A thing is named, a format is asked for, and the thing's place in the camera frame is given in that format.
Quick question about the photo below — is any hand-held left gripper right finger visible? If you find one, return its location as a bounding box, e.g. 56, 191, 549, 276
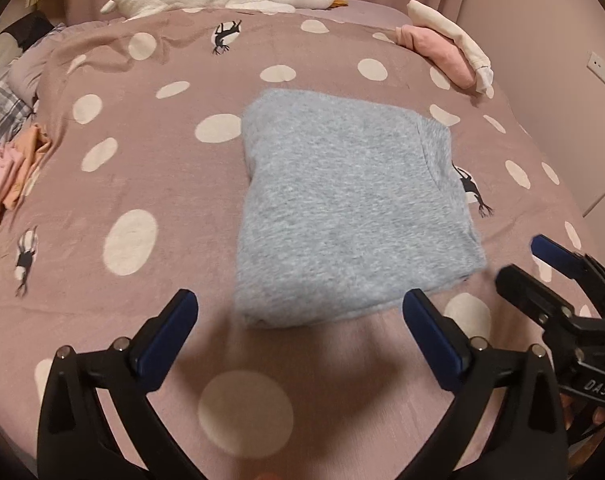
402, 288, 569, 480

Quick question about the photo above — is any pink polka dot blanket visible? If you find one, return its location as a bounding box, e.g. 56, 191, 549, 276
0, 0, 603, 480

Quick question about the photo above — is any grey sweatshirt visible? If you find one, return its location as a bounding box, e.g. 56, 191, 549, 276
234, 88, 487, 330

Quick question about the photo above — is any person's right hand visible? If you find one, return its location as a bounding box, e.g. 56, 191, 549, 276
559, 392, 605, 433

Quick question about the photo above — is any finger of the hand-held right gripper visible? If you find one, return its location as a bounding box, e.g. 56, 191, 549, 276
495, 265, 590, 333
529, 234, 605, 313

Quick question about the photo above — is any orange garment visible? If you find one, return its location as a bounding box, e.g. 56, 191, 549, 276
2, 122, 53, 211

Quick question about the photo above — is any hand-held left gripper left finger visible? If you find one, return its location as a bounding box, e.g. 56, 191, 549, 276
36, 288, 199, 480

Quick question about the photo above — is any white folded garment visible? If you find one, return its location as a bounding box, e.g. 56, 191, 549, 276
407, 0, 494, 95

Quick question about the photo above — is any lavender pillow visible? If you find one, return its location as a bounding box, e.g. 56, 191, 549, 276
7, 22, 128, 103

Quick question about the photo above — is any dark cloth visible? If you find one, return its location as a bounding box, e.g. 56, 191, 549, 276
0, 11, 56, 51

